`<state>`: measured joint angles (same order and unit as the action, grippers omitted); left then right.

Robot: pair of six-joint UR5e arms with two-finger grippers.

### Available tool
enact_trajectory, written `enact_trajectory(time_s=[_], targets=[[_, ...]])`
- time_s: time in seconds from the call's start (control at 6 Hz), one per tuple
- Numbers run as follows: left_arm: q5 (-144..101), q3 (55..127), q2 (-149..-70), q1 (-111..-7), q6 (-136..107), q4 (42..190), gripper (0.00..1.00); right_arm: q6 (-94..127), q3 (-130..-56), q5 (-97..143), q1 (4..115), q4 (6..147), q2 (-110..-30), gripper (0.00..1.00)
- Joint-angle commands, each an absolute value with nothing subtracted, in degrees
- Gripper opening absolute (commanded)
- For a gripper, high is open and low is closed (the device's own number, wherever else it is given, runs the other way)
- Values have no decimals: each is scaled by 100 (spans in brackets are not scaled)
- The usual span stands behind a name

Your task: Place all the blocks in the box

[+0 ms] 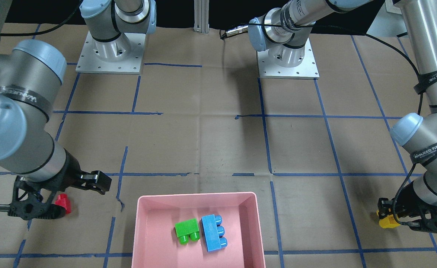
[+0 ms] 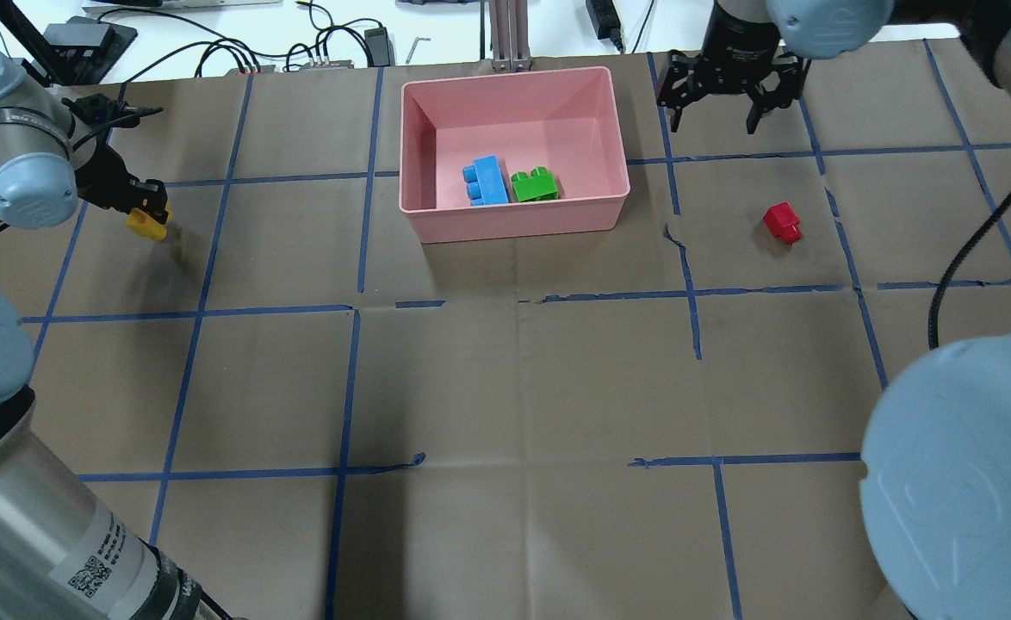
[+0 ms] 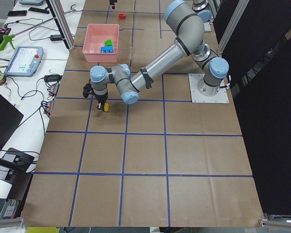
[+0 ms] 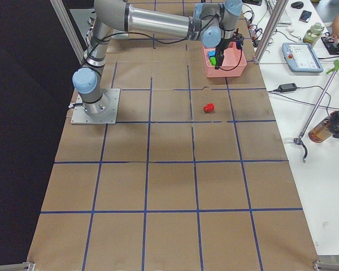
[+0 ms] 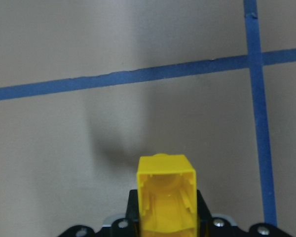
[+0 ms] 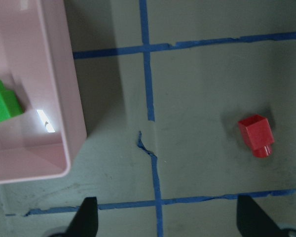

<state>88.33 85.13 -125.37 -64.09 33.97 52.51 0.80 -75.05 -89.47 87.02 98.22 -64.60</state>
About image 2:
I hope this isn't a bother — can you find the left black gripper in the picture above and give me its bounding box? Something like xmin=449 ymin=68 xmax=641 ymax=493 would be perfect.
xmin=75 ymin=146 xmax=170 ymax=225

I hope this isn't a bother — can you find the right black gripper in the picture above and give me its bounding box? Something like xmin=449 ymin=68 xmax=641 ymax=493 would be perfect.
xmin=655 ymin=50 xmax=809 ymax=136

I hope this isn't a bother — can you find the yellow toy block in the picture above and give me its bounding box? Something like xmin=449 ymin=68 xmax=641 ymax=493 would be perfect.
xmin=125 ymin=207 xmax=172 ymax=242

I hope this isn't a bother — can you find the red toy block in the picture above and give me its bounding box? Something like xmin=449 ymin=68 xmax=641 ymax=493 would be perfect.
xmin=762 ymin=201 xmax=803 ymax=245

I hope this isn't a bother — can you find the green toy block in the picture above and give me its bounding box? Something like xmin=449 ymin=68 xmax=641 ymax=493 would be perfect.
xmin=510 ymin=166 xmax=561 ymax=202

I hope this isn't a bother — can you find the blue toy block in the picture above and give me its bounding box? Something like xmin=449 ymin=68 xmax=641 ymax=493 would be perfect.
xmin=462 ymin=154 xmax=510 ymax=207

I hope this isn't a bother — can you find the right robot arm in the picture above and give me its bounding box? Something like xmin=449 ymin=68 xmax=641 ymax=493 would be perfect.
xmin=655 ymin=1 xmax=1011 ymax=619

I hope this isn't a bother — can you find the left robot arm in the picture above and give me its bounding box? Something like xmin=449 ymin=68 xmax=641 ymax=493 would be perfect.
xmin=0 ymin=51 xmax=227 ymax=619

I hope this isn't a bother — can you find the pink plastic box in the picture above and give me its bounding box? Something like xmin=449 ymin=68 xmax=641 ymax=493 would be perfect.
xmin=398 ymin=66 xmax=630 ymax=244

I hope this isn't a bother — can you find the black monitor stand base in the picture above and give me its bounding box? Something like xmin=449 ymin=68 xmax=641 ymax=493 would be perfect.
xmin=0 ymin=16 xmax=139 ymax=86

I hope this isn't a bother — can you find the black power adapter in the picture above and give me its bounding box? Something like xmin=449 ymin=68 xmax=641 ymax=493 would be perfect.
xmin=584 ymin=0 xmax=624 ymax=53

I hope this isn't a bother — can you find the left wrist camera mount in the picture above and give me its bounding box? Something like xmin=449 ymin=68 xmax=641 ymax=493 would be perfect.
xmin=61 ymin=94 xmax=164 ymax=129

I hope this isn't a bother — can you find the aluminium frame post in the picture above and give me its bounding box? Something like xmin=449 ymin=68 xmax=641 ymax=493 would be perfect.
xmin=488 ymin=0 xmax=532 ymax=73

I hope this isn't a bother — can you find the grey cable hub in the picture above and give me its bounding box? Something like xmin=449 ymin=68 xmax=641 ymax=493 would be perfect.
xmin=284 ymin=59 xmax=356 ymax=73

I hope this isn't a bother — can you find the black right camera cable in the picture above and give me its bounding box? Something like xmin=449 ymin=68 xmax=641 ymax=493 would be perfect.
xmin=927 ymin=142 xmax=1011 ymax=350

